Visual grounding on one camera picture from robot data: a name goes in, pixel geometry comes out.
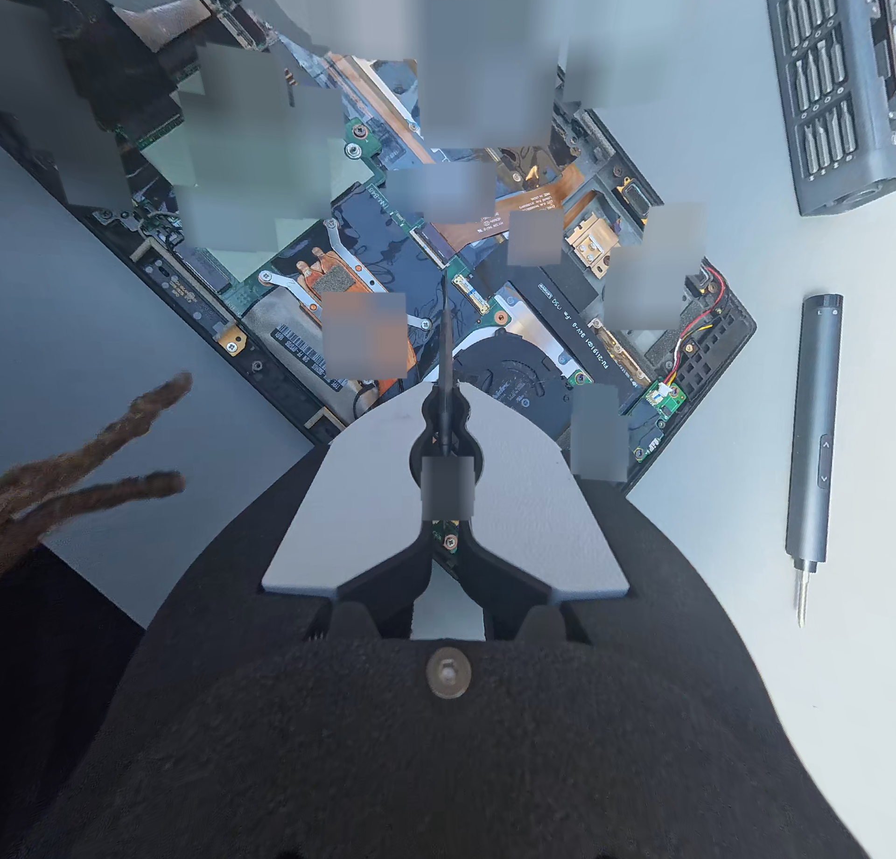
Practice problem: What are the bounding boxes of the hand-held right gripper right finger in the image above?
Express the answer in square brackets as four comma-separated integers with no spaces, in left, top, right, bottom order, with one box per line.
[450,382,630,639]

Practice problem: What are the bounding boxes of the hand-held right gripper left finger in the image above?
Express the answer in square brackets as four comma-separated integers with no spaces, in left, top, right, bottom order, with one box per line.
[261,382,446,637]

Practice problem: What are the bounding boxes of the black handled metal spudger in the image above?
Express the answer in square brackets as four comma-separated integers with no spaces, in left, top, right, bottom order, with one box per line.
[438,270,456,458]

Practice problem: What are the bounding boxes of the black laptop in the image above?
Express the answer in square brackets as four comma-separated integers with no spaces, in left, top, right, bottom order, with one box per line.
[0,0,758,496]

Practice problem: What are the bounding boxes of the person's brown hair locks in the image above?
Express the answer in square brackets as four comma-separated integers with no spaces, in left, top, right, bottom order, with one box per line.
[0,371,195,573]

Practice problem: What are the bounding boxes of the copper laptop heat sink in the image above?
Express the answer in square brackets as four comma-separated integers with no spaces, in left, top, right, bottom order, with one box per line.
[258,256,433,331]

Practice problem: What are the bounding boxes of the grey electric screwdriver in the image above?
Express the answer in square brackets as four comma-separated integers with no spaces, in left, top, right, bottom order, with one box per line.
[784,292,844,629]

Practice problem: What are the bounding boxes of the person's black clothing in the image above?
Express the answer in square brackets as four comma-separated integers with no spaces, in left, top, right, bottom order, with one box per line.
[0,544,151,825]

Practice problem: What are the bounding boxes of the grey screwdriver bit case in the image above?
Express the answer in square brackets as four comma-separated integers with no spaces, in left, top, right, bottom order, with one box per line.
[759,0,896,217]

